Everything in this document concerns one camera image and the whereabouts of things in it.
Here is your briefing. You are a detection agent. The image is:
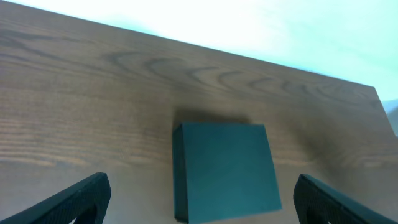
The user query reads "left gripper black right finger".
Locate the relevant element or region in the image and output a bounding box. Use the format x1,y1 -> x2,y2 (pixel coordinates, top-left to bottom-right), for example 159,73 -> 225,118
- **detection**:
293,174 -> 397,224

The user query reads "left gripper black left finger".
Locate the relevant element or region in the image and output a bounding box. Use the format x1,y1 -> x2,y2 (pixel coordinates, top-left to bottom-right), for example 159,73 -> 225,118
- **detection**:
1,172 -> 111,224

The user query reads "dark green box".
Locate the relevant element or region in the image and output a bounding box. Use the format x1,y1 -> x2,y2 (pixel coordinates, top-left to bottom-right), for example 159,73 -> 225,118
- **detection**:
172,122 -> 282,223

